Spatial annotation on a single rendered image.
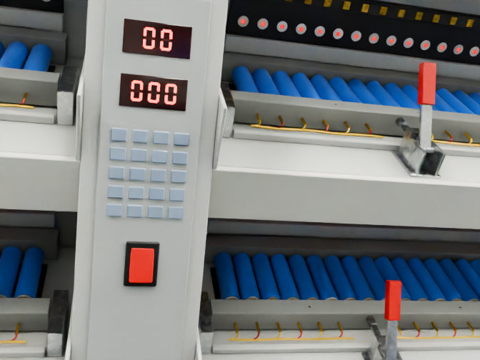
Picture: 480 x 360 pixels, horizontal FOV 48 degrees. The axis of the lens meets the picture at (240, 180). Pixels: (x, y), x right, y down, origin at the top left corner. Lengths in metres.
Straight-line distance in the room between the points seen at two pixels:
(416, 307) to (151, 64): 0.36
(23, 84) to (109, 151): 0.10
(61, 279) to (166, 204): 0.19
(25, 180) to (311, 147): 0.23
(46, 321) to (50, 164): 0.16
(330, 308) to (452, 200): 0.15
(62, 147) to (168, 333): 0.16
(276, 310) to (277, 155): 0.16
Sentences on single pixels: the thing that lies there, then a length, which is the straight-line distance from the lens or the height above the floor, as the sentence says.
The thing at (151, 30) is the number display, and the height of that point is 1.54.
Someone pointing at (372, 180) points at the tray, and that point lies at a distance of 0.44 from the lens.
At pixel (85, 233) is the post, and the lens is 0.40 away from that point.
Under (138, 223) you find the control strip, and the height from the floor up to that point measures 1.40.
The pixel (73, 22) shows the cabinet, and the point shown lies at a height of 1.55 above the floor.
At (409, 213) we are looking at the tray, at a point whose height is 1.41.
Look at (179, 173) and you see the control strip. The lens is 0.39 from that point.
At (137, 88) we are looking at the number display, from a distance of 0.38.
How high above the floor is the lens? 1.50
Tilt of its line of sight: 10 degrees down
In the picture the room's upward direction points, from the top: 6 degrees clockwise
